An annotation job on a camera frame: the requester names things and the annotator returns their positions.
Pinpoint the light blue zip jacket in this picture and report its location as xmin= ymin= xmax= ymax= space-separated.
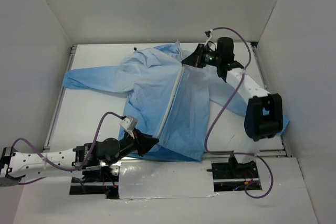
xmin=63 ymin=42 xmax=245 ymax=161

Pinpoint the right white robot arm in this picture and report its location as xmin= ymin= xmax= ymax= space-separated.
xmin=182 ymin=37 xmax=284 ymax=177

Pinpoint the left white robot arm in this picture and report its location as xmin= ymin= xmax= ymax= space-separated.
xmin=1 ymin=129 xmax=159 ymax=187

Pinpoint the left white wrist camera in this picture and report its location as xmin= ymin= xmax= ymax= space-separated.
xmin=120 ymin=115 xmax=138 ymax=134

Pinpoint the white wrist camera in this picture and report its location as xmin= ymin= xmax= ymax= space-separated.
xmin=204 ymin=29 xmax=213 ymax=48
xmin=120 ymin=115 xmax=138 ymax=134

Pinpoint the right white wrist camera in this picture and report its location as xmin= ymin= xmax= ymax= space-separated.
xmin=204 ymin=29 xmax=213 ymax=48

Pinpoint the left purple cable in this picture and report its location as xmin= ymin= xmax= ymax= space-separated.
xmin=10 ymin=111 xmax=125 ymax=185

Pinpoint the purple cable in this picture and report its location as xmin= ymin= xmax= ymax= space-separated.
xmin=204 ymin=26 xmax=275 ymax=199
xmin=10 ymin=111 xmax=125 ymax=185

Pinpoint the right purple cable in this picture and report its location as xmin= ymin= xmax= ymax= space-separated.
xmin=204 ymin=26 xmax=275 ymax=199

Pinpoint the aluminium rail frame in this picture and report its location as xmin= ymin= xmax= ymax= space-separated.
xmin=39 ymin=40 xmax=292 ymax=196

